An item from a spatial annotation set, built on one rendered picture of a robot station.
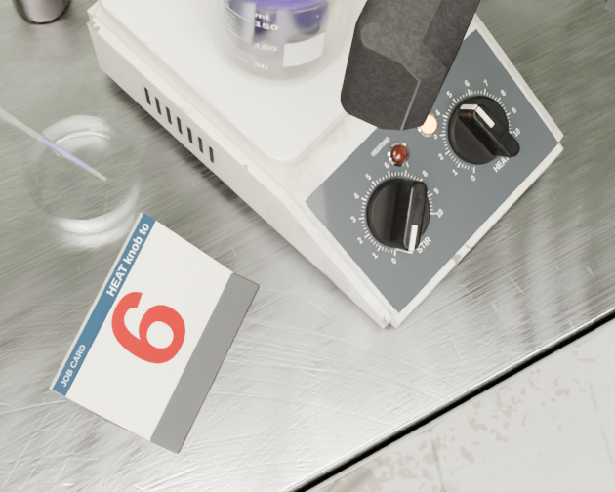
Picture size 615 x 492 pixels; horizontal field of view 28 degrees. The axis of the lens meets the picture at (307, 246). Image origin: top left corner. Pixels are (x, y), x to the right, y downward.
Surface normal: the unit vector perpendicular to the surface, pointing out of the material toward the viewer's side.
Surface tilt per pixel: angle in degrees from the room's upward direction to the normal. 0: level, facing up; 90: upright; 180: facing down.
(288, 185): 30
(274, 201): 90
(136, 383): 40
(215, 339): 0
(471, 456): 0
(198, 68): 0
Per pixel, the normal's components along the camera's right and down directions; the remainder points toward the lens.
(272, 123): 0.05, -0.25
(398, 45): -0.26, 0.44
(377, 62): -0.43, 0.87
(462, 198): 0.40, 0.11
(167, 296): 0.62, 0.07
